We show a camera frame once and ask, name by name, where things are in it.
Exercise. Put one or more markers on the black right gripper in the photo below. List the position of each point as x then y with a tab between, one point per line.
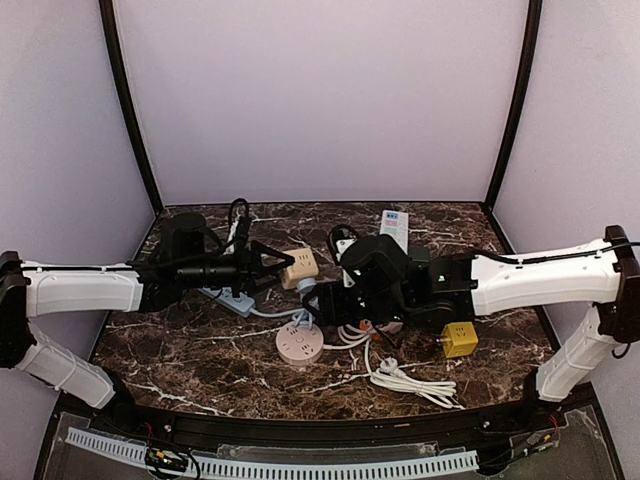
329	302

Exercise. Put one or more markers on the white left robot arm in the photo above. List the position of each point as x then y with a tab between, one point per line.
30	289

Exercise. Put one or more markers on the long white power strip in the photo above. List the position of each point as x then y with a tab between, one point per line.
396	225

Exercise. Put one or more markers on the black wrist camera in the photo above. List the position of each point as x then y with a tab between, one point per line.
375	263
182	236

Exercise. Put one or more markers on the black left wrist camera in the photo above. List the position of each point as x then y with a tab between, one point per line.
182	236

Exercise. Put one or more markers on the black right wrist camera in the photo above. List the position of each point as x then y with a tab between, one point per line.
375	263

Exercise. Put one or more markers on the white slotted cable duct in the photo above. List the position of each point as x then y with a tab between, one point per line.
417	461

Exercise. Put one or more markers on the orange plug adapter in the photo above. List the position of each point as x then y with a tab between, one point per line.
366	326

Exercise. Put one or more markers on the beige cube socket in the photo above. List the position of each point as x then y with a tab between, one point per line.
304	267

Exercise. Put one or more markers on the dark green cube socket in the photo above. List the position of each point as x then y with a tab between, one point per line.
420	255

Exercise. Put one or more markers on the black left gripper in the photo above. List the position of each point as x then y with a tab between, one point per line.
247	265

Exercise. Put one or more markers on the black front rail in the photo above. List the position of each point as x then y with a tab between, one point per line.
213	406

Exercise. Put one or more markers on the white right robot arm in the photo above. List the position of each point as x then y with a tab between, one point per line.
603	272

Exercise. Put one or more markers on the small blue-white power strip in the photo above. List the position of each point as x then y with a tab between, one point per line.
241	304

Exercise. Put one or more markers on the pink round socket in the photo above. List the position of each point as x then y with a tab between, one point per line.
298	345

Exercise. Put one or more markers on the yellow cube socket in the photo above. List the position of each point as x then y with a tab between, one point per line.
458	339

